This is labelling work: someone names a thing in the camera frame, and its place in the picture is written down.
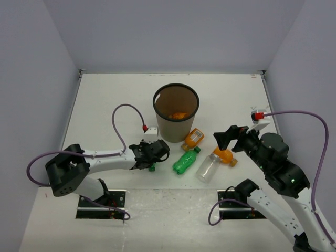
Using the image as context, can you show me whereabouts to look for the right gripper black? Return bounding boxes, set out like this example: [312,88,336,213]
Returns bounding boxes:
[213,122,270,171]

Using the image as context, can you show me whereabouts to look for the green bottle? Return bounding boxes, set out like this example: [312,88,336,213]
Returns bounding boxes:
[172,147,201,175]
[149,163,156,172]

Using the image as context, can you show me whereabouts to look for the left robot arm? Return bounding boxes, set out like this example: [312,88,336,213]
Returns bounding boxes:
[45,140,170,206]

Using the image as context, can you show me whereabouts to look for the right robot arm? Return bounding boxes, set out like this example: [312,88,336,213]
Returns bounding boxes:
[214,125,335,251]

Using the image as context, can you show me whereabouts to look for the brown cardboard bin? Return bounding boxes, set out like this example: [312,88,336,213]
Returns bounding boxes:
[152,83,200,143]

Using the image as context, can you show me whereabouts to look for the orange bottle with label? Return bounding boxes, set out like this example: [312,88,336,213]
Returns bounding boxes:
[181,128,204,151]

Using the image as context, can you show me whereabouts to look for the clear plastic bottle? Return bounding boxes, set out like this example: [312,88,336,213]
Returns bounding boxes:
[196,153,221,183]

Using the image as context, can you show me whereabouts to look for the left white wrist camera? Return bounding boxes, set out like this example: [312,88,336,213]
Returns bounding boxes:
[144,127,159,136]

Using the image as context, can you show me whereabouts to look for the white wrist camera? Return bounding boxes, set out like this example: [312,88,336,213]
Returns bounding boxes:
[144,127,159,136]
[247,109,271,132]

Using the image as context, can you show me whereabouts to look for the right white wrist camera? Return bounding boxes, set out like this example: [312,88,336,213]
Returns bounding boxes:
[247,109,271,132]

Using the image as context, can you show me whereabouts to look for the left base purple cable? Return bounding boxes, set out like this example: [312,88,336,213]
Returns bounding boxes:
[81,196,131,221]

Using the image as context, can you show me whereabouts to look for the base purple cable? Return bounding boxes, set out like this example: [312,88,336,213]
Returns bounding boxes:
[207,198,253,226]
[81,196,131,221]

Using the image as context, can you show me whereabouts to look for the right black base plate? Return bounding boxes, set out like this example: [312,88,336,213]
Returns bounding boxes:
[217,188,265,220]

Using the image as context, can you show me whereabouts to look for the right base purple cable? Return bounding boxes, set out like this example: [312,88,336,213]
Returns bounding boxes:
[207,198,253,226]

